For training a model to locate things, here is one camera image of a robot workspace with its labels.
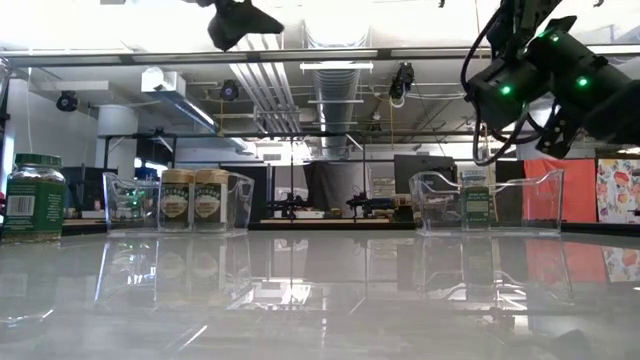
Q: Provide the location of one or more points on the tan-lidded spice jar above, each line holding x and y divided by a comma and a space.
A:
176, 200
211, 200

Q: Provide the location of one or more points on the black background robot arm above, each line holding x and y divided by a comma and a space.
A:
367, 204
287, 205

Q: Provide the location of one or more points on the white column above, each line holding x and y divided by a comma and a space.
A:
117, 135

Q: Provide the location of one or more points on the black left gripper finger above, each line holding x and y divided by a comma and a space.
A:
235, 22

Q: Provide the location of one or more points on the black aluminium table frame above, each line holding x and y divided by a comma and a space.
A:
325, 226

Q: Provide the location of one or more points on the grey overhead frame bar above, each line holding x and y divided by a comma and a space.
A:
200, 57

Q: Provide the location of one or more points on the orange panel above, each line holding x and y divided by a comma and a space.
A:
580, 190

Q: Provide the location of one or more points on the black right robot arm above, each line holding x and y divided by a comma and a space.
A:
560, 65

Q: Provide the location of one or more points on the black ceiling camera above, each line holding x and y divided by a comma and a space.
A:
66, 101
229, 90
402, 80

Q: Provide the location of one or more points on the dark curtain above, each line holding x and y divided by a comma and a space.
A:
335, 185

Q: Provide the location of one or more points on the green-lidded spice jar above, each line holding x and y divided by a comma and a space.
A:
475, 205
32, 210

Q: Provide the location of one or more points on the clear plastic bin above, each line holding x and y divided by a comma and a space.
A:
540, 210
130, 200

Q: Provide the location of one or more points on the white ceiling unit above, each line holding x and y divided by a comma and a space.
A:
165, 82

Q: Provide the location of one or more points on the white ceiling light fixture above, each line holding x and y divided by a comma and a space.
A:
336, 65

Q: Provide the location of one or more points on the silver ceiling duct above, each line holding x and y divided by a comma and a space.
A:
336, 115

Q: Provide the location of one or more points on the floral cloth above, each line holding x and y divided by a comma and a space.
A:
617, 190

